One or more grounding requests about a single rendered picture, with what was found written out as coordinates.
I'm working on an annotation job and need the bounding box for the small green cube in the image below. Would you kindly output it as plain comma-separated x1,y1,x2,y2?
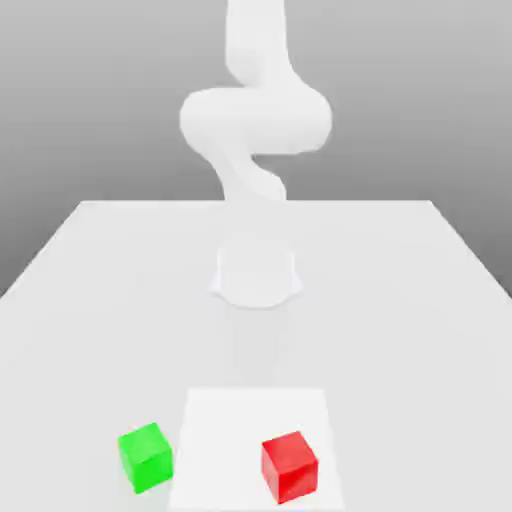
116,421,174,496

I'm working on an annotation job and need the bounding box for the small red cube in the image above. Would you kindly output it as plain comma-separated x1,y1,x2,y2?
260,430,320,506

